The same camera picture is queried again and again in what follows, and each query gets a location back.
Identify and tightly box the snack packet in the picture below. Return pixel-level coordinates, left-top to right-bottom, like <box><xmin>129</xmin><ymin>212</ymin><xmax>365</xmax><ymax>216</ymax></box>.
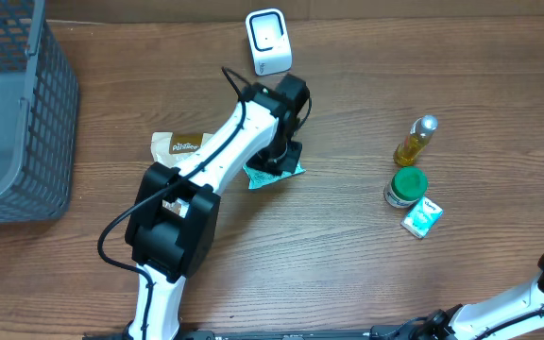
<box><xmin>150</xmin><ymin>131</ymin><xmax>214</xmax><ymax>218</ymax></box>

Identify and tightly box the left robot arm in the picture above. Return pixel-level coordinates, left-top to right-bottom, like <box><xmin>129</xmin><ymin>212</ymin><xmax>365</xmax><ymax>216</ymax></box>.
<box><xmin>122</xmin><ymin>74</ymin><xmax>312</xmax><ymax>339</ymax></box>

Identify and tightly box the white barcode scanner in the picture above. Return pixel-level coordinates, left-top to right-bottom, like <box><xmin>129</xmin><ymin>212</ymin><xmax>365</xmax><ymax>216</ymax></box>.
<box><xmin>245</xmin><ymin>8</ymin><xmax>293</xmax><ymax>77</ymax></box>

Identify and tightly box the grey plastic shopping basket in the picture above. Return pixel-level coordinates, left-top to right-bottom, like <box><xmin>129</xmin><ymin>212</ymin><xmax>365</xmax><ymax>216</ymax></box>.
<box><xmin>0</xmin><ymin>1</ymin><xmax>80</xmax><ymax>223</ymax></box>

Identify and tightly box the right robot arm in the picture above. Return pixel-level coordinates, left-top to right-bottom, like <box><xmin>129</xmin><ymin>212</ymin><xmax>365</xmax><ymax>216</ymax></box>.
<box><xmin>409</xmin><ymin>253</ymin><xmax>544</xmax><ymax>340</ymax></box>

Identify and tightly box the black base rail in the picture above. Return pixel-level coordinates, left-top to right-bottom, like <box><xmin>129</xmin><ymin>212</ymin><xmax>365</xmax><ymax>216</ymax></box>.
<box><xmin>82</xmin><ymin>325</ymin><xmax>424</xmax><ymax>340</ymax></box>

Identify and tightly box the green lid white jar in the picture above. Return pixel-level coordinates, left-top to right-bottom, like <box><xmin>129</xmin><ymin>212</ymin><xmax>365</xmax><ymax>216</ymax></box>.
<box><xmin>383</xmin><ymin>166</ymin><xmax>429</xmax><ymax>209</ymax></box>

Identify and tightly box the teal tissue pack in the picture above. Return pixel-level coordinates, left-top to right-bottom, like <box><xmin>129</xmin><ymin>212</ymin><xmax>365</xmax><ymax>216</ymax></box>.
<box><xmin>400</xmin><ymin>196</ymin><xmax>444</xmax><ymax>239</ymax></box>
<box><xmin>243</xmin><ymin>162</ymin><xmax>306</xmax><ymax>190</ymax></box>

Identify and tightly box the yellow liquid bottle silver cap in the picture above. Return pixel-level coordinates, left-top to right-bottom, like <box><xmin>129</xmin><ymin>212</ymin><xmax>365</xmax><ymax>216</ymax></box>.
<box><xmin>393</xmin><ymin>115</ymin><xmax>438</xmax><ymax>167</ymax></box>

